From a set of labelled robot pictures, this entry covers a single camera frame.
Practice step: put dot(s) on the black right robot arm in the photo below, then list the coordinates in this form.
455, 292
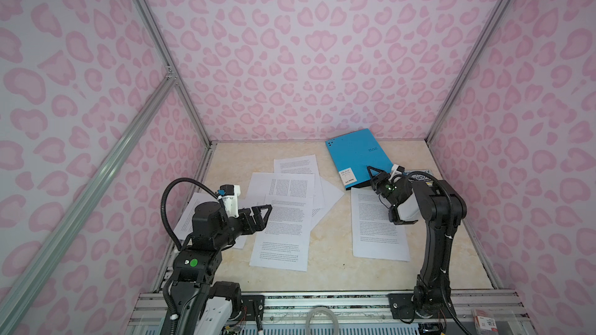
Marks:
443, 210

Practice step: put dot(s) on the aluminium frame post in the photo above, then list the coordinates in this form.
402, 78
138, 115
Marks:
158, 39
493, 21

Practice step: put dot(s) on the blank white paper sheet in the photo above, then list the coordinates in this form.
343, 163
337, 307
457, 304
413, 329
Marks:
331, 196

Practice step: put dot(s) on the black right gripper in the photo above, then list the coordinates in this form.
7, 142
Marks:
382, 179

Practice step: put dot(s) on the right aluminium frame post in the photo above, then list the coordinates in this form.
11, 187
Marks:
493, 21

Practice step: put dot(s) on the left aluminium frame post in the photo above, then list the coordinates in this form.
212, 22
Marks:
158, 39

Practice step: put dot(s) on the diagonal aluminium frame bar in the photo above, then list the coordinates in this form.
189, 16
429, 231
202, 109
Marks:
29, 285

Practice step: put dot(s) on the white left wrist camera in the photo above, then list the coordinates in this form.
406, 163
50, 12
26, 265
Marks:
228, 196

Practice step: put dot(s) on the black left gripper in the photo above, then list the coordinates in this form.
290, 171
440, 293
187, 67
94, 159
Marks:
260, 222

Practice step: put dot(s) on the treehouse storey book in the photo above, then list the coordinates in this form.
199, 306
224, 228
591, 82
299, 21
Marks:
419, 175

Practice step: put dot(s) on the printed paper sheet back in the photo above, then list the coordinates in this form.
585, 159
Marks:
306, 165

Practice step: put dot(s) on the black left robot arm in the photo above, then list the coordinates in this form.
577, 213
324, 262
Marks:
196, 302

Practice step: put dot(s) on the red white label packet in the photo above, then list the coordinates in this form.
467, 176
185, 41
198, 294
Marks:
484, 322

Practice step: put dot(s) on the teal folder with black inside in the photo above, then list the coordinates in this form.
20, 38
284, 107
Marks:
353, 153

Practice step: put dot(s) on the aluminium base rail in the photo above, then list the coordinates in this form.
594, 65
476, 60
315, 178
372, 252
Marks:
373, 312

